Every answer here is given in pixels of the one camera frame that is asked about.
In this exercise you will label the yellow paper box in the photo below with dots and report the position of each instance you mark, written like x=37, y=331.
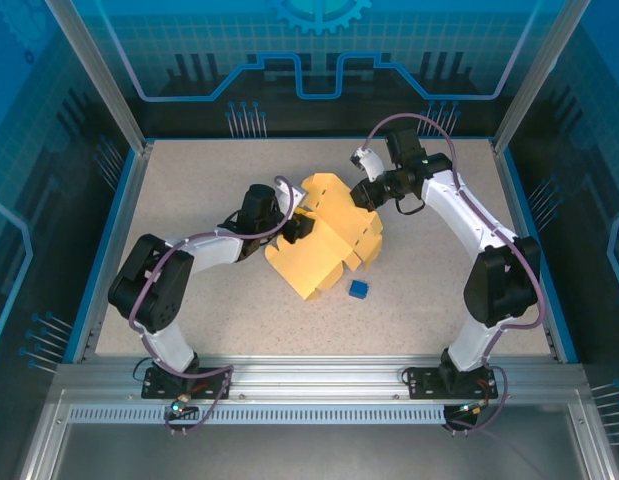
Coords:
x=329, y=240

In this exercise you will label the blue toy brick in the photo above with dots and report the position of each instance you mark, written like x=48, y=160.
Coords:
x=358, y=290

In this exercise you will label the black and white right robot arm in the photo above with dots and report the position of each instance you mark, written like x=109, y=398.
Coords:
x=499, y=285

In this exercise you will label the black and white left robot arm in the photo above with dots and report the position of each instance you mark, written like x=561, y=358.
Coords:
x=149, y=285

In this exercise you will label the yellow power connector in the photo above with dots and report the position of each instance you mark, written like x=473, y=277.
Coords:
x=478, y=407
x=182, y=398

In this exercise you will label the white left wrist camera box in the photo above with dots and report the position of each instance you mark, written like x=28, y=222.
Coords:
x=298, y=196

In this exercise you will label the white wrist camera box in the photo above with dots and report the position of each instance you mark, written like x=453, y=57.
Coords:
x=369, y=162
x=298, y=196

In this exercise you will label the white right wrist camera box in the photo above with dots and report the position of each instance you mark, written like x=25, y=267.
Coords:
x=369, y=162

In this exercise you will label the aluminium mounting rail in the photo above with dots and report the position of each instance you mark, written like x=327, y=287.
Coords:
x=314, y=380

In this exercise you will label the aluminium side rail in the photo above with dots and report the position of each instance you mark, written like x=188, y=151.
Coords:
x=531, y=250
x=115, y=250

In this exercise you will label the aluminium frame post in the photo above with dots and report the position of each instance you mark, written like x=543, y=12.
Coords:
x=539, y=75
x=99, y=75

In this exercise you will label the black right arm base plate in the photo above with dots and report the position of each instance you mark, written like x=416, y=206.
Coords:
x=424, y=385

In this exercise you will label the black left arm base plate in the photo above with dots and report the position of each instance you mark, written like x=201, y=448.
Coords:
x=159, y=387

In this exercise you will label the blue enclosure side trim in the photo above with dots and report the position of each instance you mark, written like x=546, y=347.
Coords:
x=565, y=340
x=75, y=340

